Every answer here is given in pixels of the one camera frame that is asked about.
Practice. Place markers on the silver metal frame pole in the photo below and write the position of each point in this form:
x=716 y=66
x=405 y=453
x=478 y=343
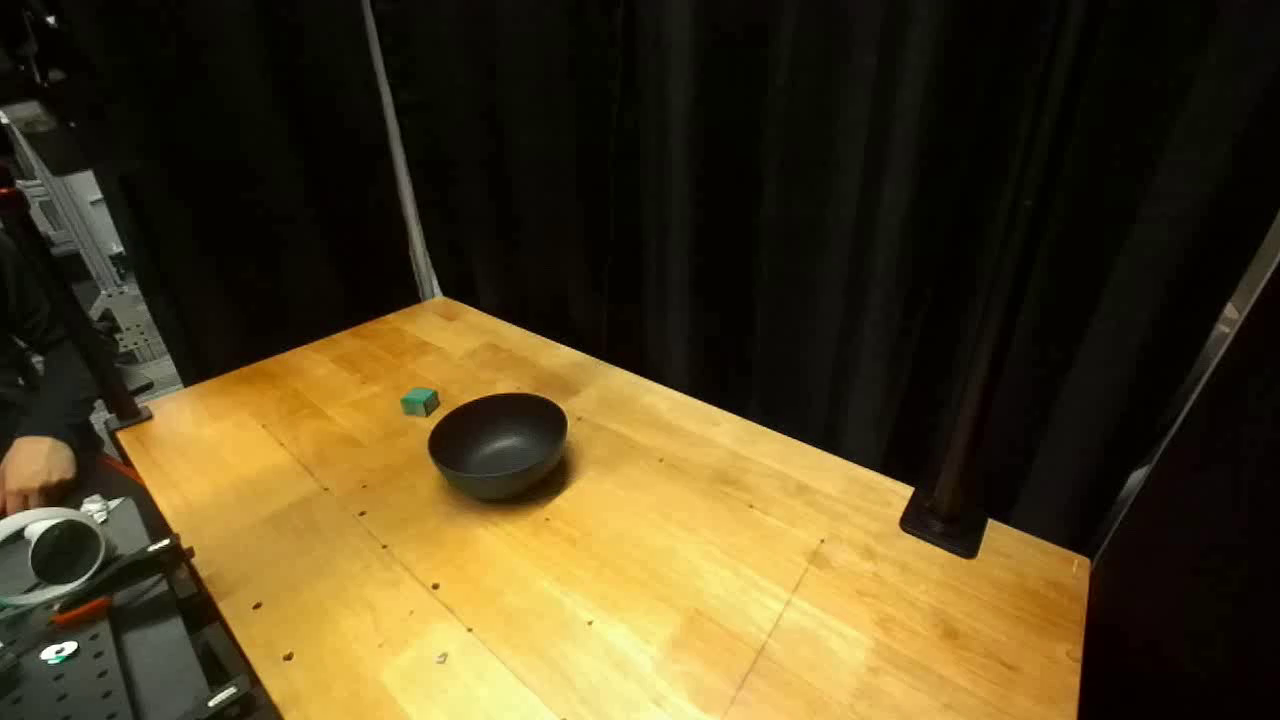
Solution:
x=405 y=172

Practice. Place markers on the black post with base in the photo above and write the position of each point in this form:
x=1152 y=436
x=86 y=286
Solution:
x=960 y=440

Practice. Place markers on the black curtain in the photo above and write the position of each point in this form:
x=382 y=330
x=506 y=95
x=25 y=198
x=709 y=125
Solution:
x=745 y=172

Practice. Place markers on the black perforated board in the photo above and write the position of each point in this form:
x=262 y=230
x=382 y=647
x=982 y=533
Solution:
x=94 y=655

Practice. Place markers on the black bowl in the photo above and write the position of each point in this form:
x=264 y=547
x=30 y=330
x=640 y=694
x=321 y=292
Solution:
x=500 y=445

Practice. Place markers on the grey metal rack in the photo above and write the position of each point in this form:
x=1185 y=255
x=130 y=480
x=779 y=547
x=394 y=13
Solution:
x=82 y=255

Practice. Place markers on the person's dark sleeved forearm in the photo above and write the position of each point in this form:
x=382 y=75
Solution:
x=30 y=363

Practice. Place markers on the white round headset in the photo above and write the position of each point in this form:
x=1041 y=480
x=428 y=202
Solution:
x=59 y=547

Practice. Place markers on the person's hand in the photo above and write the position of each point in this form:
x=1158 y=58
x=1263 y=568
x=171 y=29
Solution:
x=35 y=469

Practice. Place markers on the small green block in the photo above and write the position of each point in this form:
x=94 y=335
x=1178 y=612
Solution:
x=420 y=403

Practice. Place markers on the grey slanted frame bar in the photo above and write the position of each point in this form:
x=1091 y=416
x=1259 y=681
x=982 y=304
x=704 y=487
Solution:
x=1207 y=363

